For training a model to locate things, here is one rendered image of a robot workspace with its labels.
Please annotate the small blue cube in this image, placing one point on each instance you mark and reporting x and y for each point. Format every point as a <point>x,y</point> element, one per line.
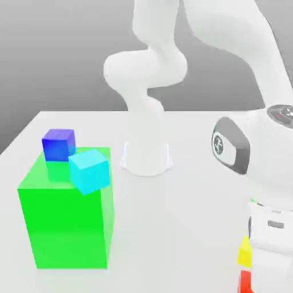
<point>56,148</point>

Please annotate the large green box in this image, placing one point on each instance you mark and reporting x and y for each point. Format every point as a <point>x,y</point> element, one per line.
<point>66,226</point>

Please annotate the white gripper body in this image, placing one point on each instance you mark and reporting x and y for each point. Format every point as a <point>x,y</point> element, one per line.
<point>272,265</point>

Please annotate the small cyan cube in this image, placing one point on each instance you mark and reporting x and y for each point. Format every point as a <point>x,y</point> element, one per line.
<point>90,171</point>

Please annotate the small yellow cube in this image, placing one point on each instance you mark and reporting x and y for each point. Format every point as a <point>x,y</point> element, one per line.
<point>244,254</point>

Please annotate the large red box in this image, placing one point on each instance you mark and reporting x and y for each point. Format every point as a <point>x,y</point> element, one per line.
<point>245,282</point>

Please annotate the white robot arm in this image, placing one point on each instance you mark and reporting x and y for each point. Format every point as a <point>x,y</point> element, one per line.
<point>146,68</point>

